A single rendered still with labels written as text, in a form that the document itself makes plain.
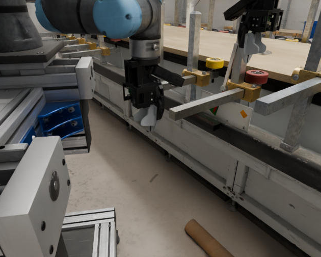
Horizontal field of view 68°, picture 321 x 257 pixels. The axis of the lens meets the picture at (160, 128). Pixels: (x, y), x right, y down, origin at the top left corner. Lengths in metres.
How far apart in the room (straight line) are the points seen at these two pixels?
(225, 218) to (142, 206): 0.51
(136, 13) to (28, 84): 0.38
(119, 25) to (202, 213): 1.30
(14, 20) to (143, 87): 0.35
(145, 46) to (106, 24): 0.14
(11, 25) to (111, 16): 0.32
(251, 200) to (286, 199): 0.20
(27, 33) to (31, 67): 0.08
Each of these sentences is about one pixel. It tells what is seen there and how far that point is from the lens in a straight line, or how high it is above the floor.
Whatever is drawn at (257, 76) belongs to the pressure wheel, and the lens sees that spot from 0.97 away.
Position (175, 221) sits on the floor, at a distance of 1.52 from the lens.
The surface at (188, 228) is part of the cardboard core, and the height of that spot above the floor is 0.06.
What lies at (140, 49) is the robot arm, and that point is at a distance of 0.57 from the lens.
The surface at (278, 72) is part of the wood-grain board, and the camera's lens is 1.07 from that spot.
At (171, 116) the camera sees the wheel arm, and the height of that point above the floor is 0.84.
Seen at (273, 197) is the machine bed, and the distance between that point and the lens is 1.40.
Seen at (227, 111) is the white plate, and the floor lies 0.75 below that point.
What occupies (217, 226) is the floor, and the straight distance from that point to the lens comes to 1.52.
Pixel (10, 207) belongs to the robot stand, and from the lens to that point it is 0.25.
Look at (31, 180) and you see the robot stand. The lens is 0.28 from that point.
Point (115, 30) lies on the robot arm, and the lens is 0.46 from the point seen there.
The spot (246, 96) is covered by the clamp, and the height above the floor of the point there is 0.84.
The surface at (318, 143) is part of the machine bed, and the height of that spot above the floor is 0.66.
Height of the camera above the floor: 1.15
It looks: 29 degrees down
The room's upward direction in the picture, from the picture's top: straight up
